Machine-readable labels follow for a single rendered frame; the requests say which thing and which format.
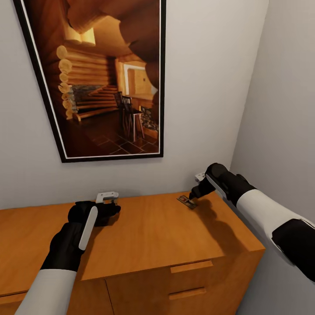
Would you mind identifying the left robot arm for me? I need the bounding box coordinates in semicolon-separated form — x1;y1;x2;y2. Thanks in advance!
14;191;121;315

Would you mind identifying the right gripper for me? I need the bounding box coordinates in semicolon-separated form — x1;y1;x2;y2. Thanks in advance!
189;181;216;200

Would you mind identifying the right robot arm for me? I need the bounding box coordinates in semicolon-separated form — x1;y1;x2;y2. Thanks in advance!
189;162;315;284

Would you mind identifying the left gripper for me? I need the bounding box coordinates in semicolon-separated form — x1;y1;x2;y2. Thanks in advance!
97;203;121;219

